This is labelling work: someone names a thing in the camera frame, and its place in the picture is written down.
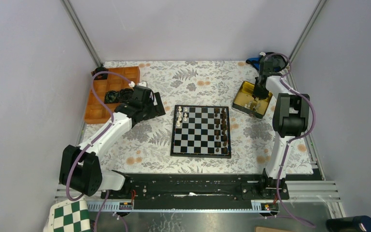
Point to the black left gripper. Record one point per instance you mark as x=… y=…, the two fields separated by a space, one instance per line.
x=158 y=110

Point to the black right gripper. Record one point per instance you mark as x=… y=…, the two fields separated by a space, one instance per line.
x=261 y=95

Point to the gold metal tin box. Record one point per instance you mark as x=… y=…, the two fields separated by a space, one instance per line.
x=245 y=103

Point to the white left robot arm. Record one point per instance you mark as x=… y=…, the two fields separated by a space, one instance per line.
x=80 y=166

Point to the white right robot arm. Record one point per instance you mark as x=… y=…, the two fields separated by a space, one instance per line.
x=290 y=118

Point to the black white chess board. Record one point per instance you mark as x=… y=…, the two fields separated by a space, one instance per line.
x=195 y=138

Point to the dark chess pieces row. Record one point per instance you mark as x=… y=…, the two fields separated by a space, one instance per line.
x=220 y=131

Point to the green white rolled chess mat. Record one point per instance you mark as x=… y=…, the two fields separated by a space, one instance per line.
x=68 y=216

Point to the blue black cloth bundle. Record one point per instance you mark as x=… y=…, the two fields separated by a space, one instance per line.
x=252 y=60

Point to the dark rolled cloth in tray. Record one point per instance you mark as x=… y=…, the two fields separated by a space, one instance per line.
x=114 y=96

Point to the orange wooden divided tray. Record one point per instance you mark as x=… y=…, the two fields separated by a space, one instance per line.
x=95 y=112

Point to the dark rolled cloth corner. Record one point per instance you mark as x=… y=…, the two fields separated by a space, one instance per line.
x=100 y=70

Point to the dark cylinder bottle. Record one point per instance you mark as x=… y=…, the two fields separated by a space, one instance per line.
x=349 y=224

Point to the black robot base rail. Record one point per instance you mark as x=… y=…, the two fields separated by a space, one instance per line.
x=197 y=191

